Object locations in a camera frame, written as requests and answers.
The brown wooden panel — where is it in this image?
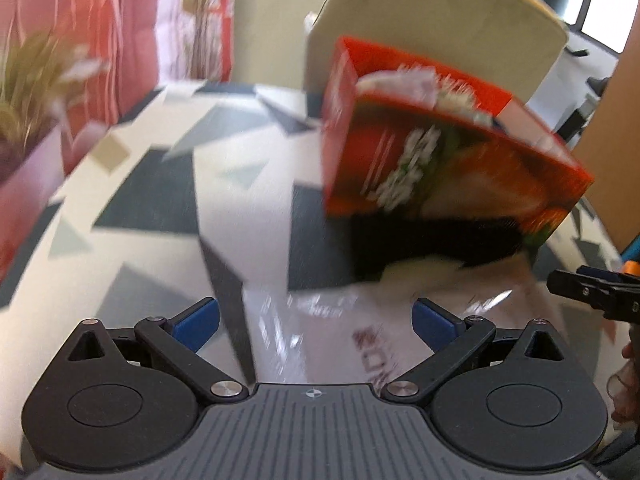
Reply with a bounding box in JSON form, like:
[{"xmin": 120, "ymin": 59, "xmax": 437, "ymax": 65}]
[{"xmin": 570, "ymin": 5, "xmax": 640, "ymax": 257}]

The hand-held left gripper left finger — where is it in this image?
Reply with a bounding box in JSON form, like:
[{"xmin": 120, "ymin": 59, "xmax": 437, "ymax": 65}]
[{"xmin": 66, "ymin": 297, "xmax": 251, "ymax": 404}]

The red strawberry print box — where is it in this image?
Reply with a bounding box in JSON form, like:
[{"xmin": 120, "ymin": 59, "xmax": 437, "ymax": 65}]
[{"xmin": 320, "ymin": 35, "xmax": 596, "ymax": 267}]

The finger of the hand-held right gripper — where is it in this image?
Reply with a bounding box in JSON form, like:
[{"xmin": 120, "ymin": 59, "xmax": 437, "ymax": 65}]
[{"xmin": 546, "ymin": 266, "xmax": 640, "ymax": 322}]

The geometric patterned tablecloth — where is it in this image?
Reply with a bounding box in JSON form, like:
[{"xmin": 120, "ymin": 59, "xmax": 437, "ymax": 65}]
[{"xmin": 0, "ymin": 80, "xmax": 626, "ymax": 467}]

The cream upholstered chair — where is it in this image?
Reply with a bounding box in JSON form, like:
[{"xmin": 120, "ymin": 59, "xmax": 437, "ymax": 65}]
[{"xmin": 227, "ymin": 0, "xmax": 571, "ymax": 113}]

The person's right hand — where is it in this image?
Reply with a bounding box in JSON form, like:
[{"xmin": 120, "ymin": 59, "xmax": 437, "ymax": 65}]
[{"xmin": 606, "ymin": 327, "xmax": 640, "ymax": 427}]

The potted plant in pink pot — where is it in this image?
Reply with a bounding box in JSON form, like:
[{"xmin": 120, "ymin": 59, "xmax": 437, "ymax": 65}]
[{"xmin": 0, "ymin": 32, "xmax": 110, "ymax": 196}]

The pink curtain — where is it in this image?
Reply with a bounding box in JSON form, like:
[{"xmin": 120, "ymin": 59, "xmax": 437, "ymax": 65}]
[{"xmin": 0, "ymin": 0, "xmax": 237, "ymax": 281}]

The white plastic bag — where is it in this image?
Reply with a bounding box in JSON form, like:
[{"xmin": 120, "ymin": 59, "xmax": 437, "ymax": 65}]
[{"xmin": 242, "ymin": 255, "xmax": 551, "ymax": 397}]

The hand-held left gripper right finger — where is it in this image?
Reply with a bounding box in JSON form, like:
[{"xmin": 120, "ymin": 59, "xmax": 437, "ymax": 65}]
[{"xmin": 385, "ymin": 297, "xmax": 568, "ymax": 406}]

